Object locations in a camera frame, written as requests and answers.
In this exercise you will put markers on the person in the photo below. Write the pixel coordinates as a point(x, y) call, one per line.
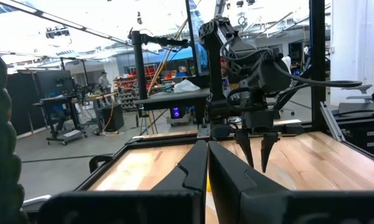
point(104, 81)

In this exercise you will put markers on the black stand pole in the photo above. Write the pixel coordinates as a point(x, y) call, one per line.
point(140, 68)

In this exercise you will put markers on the yellow lemon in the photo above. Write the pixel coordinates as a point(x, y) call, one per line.
point(209, 184)

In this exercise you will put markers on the tall green cactus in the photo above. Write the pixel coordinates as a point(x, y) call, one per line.
point(0, 124)

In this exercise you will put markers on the dark grey side table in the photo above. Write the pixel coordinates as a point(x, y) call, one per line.
point(174, 101)

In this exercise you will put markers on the teal cup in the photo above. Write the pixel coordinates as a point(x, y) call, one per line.
point(168, 86)

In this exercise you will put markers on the shelf with red bins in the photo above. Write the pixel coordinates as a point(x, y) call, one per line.
point(127, 90)

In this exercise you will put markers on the black rolling desk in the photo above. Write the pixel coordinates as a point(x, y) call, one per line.
point(62, 124)

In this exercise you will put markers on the computer with purple light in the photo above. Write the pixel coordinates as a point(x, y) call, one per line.
point(176, 112)

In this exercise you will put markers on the black room divider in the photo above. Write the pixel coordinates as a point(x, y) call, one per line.
point(21, 102)

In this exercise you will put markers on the black box on floor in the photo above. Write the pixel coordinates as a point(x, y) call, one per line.
point(112, 117)

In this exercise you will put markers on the black desk monitor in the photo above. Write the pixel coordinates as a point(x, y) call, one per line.
point(54, 82)

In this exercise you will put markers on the silver aluminium rail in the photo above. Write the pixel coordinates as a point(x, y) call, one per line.
point(331, 121)

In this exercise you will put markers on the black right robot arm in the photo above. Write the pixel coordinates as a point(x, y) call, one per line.
point(214, 62)

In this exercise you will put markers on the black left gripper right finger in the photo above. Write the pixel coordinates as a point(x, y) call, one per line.
point(227, 174)

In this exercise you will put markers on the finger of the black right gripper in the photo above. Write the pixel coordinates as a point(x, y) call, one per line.
point(268, 149)
point(245, 146)

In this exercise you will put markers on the grey office chair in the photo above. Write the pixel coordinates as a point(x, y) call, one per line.
point(358, 91)

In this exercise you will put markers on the white plastic bag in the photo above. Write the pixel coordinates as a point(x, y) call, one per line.
point(186, 86)

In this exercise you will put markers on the white square column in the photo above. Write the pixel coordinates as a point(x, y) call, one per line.
point(351, 46)

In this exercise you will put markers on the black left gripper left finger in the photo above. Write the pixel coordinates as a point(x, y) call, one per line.
point(193, 174)

